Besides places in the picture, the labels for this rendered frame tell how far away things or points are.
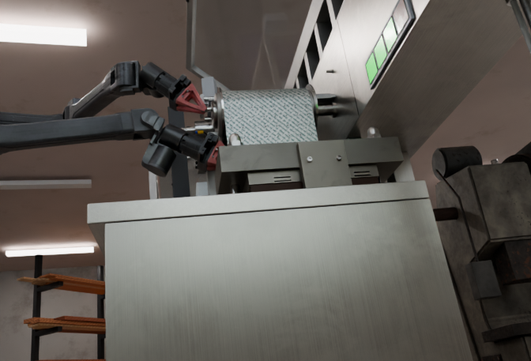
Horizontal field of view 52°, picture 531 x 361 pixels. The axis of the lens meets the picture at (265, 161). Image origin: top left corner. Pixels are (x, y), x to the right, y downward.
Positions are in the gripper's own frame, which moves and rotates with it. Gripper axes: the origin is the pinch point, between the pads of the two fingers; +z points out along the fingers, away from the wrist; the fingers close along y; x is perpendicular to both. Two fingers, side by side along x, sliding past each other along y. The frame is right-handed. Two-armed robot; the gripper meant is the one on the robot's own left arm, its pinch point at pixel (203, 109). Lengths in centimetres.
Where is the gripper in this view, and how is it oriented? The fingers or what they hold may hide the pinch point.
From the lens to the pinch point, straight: 148.0
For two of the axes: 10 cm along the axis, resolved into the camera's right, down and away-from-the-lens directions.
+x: 5.6, -7.4, 3.8
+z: 8.2, 5.6, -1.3
